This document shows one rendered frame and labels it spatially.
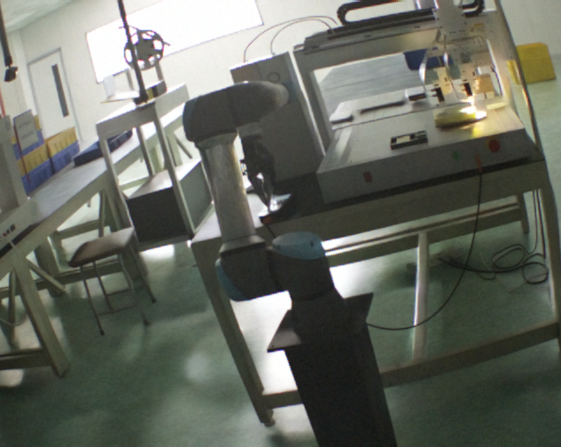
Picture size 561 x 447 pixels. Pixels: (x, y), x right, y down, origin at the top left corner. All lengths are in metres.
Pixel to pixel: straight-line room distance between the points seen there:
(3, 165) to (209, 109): 2.23
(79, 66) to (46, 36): 0.89
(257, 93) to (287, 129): 0.91
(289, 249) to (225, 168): 0.25
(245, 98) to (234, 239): 0.35
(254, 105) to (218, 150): 0.14
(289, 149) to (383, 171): 0.60
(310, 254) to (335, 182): 0.53
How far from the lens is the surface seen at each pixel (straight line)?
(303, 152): 2.87
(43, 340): 3.81
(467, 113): 2.55
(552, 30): 9.95
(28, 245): 3.88
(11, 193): 4.02
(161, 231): 4.96
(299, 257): 1.88
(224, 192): 1.94
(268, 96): 1.98
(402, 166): 2.35
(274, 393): 2.69
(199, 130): 1.96
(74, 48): 10.86
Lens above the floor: 1.39
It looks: 16 degrees down
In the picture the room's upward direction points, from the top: 17 degrees counter-clockwise
